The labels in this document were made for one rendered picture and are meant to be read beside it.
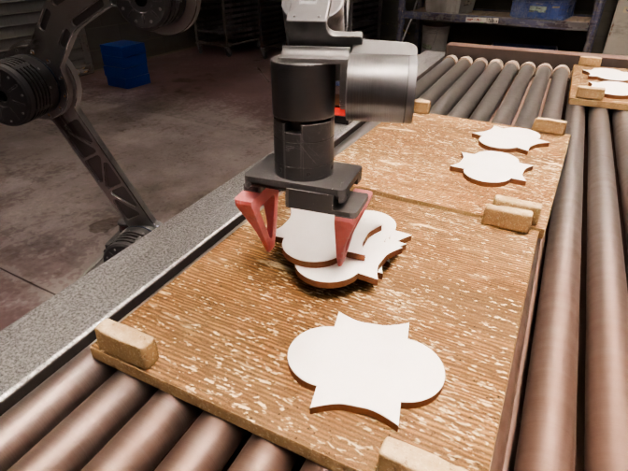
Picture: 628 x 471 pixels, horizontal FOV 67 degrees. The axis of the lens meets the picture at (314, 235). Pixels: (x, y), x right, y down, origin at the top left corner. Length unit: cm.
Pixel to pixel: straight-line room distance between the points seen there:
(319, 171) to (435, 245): 22
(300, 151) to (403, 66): 11
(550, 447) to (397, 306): 18
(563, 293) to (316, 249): 28
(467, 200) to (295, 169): 34
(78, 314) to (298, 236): 25
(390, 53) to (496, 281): 27
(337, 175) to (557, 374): 27
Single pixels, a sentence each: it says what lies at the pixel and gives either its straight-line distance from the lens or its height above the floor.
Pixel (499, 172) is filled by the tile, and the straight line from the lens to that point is 81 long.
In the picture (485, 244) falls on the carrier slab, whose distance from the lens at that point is 62.
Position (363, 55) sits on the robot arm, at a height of 117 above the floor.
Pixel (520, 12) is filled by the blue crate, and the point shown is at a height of 69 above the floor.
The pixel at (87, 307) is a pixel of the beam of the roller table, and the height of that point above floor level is 92.
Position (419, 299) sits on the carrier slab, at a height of 94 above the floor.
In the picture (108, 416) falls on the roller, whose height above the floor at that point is 91.
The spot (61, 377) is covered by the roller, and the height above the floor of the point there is 92.
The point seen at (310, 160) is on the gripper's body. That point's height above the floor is 108.
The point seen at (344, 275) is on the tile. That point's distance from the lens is 49.
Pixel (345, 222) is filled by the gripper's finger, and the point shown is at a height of 103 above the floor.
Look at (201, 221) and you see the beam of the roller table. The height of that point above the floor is 91.
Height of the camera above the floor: 125
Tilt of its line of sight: 32 degrees down
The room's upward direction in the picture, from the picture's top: straight up
